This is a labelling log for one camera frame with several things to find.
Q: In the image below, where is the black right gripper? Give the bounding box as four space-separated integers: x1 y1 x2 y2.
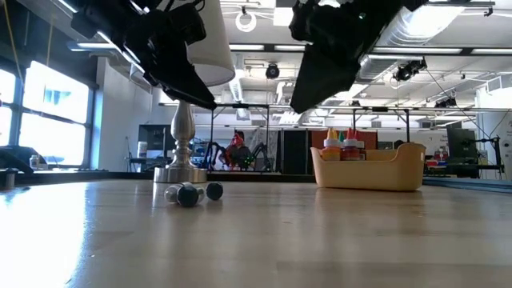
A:
290 0 401 114

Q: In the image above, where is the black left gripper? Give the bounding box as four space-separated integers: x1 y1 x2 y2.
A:
71 0 217 111

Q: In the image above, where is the beige plastic basket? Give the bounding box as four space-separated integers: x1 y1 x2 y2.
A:
310 142 427 192

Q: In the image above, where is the small purple food coloring bottle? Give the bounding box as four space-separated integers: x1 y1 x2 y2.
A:
205 181 225 202

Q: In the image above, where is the small green food coloring bottle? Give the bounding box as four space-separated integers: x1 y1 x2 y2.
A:
176 182 201 209

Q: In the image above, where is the white shade silver table lamp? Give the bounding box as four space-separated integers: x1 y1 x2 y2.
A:
153 0 237 184

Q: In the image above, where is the orange partition panel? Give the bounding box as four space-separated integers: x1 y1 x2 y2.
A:
311 130 378 161

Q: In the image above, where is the black partition panel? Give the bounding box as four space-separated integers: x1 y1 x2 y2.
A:
281 129 310 175

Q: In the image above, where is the black ceiling spotlight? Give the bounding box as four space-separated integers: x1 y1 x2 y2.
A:
393 58 428 84

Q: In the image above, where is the large bright window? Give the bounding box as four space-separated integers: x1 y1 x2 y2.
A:
0 59 96 170

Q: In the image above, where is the black background monitor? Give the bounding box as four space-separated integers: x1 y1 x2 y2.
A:
446 126 479 162

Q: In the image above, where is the black monitor stand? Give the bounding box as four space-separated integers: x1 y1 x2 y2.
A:
475 134 504 179

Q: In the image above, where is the blue mat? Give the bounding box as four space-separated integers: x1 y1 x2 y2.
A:
423 178 512 194

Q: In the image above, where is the black ceiling camera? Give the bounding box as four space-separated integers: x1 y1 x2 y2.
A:
265 62 282 81

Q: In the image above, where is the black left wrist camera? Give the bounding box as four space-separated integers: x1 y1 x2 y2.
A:
167 2 207 46

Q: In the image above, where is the black background station frame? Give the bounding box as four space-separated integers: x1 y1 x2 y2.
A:
209 102 270 171
350 106 412 142

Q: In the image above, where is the white ceiling ring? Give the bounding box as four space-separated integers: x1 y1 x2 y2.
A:
234 10 258 34

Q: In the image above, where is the silver ventilation duct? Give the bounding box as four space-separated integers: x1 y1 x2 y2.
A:
359 0 467 81

